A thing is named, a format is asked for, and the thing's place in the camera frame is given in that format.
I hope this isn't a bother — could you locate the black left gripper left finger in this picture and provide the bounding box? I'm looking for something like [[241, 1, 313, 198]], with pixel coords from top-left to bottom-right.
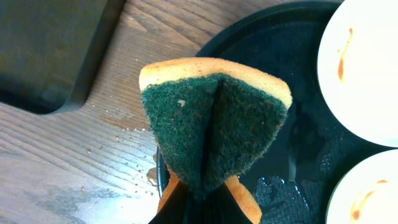
[[149, 182, 188, 224]]

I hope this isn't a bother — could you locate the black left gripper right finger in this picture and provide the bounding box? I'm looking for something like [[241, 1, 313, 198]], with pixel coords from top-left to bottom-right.
[[214, 184, 252, 224]]

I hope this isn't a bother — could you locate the green and yellow sponge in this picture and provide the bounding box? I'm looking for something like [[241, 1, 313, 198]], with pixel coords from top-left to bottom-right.
[[139, 57, 292, 223]]

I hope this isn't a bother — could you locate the mint plate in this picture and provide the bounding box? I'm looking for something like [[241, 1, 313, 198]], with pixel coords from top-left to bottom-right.
[[325, 149, 397, 224], [317, 0, 397, 147]]

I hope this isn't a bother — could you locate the black round tray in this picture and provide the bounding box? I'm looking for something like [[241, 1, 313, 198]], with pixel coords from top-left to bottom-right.
[[158, 1, 386, 223]]

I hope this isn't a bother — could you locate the black rectangular tray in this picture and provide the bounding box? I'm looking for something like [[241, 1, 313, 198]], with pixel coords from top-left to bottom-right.
[[1, 0, 125, 114]]

